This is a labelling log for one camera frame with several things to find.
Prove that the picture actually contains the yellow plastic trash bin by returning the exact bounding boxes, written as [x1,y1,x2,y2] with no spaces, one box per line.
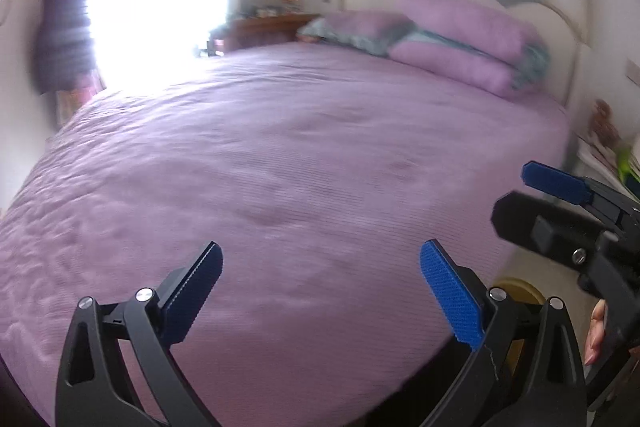
[495,277,546,375]

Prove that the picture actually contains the person's right hand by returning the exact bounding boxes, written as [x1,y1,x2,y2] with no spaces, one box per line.
[584,300,606,366]

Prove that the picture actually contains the white carved nightstand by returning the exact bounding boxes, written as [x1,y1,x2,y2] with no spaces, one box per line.
[573,139,637,199]

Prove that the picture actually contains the stack of books and papers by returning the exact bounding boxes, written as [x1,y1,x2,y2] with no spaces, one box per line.
[594,145,640,197]

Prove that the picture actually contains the brown plush doll on nightstand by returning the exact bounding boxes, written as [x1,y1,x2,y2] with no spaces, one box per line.
[588,98,620,148]

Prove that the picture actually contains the purple pillow stack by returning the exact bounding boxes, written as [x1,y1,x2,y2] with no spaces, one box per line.
[388,0,551,98]

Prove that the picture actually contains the bed with purple dotted sheet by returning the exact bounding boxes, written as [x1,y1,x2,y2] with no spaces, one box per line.
[1,43,570,426]

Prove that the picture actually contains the purple teal frilled pillow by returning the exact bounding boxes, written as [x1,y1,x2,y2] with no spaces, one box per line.
[296,11,414,57]

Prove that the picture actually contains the dark hanging clothes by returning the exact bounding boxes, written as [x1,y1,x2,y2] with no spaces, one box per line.
[32,0,96,94]

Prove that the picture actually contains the wooden desk by window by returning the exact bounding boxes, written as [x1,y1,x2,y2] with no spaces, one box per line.
[206,14,319,56]

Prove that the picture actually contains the wall socket with plug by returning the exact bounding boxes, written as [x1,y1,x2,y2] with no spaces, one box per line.
[625,58,640,86]

